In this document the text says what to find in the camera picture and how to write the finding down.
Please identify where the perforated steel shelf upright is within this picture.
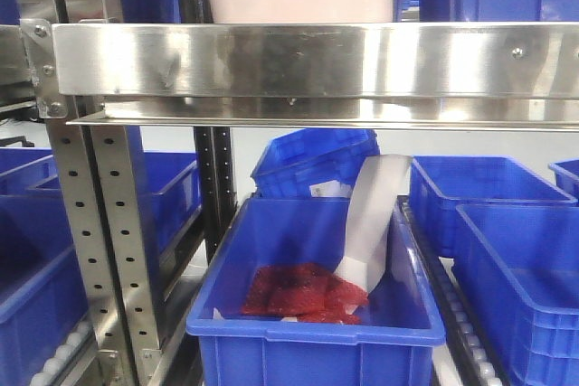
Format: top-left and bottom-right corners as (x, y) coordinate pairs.
(17, 0), (163, 385)

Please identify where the black rear shelf upright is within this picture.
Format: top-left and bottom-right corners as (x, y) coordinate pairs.
(194, 127), (237, 262)

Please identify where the red mesh bag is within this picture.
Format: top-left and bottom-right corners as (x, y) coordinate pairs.
(241, 262), (369, 325)

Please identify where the blue left front crate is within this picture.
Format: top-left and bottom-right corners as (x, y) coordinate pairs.
(1, 196), (87, 385)

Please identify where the white roller conveyor track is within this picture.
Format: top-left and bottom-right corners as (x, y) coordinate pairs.
(398, 196), (510, 385)

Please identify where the blue tilted rear crate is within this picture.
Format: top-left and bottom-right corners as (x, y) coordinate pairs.
(252, 128), (380, 198)

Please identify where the blue right rear crate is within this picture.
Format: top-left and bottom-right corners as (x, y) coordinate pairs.
(409, 155), (577, 258)

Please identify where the blue front centre crate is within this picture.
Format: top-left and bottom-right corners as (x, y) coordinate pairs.
(185, 197), (445, 385)

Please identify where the blue left rear crate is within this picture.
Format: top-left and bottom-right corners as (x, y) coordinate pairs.
(26, 151), (203, 256)

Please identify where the blue far right crate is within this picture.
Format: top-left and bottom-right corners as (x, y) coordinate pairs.
(548, 158), (579, 199)

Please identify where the stainless steel shelf beam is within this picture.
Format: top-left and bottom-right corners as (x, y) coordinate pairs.
(53, 23), (578, 132)

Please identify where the blue right front crate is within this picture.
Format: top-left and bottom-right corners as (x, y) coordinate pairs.
(453, 204), (578, 385)

